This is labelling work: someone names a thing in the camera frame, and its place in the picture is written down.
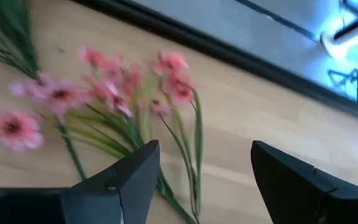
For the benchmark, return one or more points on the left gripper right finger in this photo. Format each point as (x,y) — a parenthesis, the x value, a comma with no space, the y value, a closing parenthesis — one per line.
(306,196)

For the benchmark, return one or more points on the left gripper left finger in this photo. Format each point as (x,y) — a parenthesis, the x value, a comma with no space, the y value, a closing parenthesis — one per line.
(104,199)

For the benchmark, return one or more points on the pink artificial flower bunch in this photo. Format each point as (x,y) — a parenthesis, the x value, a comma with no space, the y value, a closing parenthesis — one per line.
(61,95)

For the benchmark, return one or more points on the white artificial flower bunch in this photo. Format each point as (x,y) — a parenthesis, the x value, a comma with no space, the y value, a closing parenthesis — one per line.
(17,37)

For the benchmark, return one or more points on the black white panel floor stand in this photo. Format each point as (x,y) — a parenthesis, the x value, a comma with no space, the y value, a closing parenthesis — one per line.
(334,46)

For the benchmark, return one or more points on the black aluminium frame rail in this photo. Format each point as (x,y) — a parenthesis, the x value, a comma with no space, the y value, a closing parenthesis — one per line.
(228,53)

